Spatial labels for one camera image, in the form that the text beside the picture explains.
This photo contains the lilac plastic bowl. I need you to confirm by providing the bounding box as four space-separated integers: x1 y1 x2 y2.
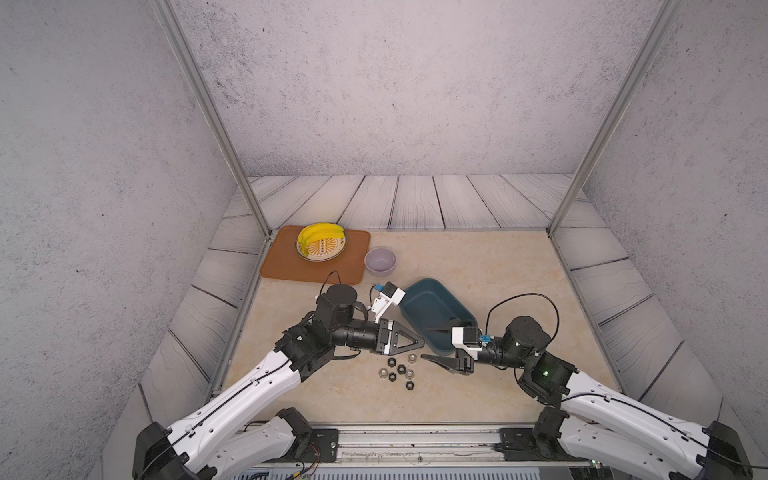
364 247 397 277

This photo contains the left aluminium frame post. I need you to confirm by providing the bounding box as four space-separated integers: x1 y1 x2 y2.
150 0 271 238

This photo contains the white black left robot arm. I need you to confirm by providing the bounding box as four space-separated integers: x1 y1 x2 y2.
132 283 424 479

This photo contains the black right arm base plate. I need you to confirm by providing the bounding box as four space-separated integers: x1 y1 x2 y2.
492 428 585 462

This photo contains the teal plastic storage box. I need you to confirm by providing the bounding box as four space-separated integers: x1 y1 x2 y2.
399 278 477 356

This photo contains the patterned round plate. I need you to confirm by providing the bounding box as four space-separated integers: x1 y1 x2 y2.
296 235 347 262

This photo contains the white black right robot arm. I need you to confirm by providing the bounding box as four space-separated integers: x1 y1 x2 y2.
412 300 759 479

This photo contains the aluminium frame post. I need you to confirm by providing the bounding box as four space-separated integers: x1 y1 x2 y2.
546 0 684 240
150 0 271 238

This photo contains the yellow banana bunch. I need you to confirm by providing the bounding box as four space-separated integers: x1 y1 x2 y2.
297 223 345 256

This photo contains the brown rectangular mat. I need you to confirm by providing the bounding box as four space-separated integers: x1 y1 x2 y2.
260 225 371 285

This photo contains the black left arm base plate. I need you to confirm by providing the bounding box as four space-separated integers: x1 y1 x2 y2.
276 428 339 465

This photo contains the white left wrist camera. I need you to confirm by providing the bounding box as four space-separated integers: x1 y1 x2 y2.
369 282 406 323

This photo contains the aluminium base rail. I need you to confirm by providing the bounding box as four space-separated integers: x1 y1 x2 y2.
157 422 691 480

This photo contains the right aluminium frame post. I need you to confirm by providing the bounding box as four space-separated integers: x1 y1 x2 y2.
546 0 684 240

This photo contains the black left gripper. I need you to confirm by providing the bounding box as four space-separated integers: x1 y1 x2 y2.
328 320 423 358

